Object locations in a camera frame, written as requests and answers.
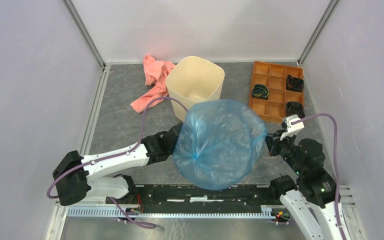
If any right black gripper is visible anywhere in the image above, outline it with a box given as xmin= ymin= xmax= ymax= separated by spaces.
xmin=261 ymin=127 xmax=305 ymax=175

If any blue plastic trash bag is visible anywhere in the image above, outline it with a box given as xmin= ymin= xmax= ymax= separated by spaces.
xmin=172 ymin=99 xmax=268 ymax=191

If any beige trash bin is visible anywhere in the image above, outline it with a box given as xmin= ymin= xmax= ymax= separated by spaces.
xmin=166 ymin=56 xmax=225 ymax=109

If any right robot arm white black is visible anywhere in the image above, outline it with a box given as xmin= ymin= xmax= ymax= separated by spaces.
xmin=265 ymin=130 xmax=351 ymax=240

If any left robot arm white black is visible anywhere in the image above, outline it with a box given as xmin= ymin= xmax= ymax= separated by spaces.
xmin=51 ymin=123 xmax=183 ymax=206

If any black bag roll bottom right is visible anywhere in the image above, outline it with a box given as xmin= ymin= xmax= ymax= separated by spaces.
xmin=285 ymin=101 xmax=306 ymax=119

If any black bag roll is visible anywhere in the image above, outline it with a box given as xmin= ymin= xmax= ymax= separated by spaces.
xmin=251 ymin=84 xmax=270 ymax=100
xmin=285 ymin=101 xmax=306 ymax=119
xmin=286 ymin=74 xmax=305 ymax=93

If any black bag roll left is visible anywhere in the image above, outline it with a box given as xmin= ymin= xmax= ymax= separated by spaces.
xmin=251 ymin=84 xmax=270 ymax=100

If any black bag roll top right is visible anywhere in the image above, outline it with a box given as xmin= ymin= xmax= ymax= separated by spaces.
xmin=286 ymin=74 xmax=305 ymax=93

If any pink cloth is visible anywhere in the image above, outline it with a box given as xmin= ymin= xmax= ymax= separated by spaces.
xmin=130 ymin=55 xmax=176 ymax=113

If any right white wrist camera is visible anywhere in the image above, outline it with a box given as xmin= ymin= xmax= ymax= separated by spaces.
xmin=280 ymin=114 xmax=305 ymax=141

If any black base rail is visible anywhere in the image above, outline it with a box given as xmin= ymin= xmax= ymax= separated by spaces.
xmin=117 ymin=184 xmax=281 ymax=214

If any white slotted cable duct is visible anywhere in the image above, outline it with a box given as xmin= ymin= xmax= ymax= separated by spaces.
xmin=66 ymin=205 xmax=275 ymax=220

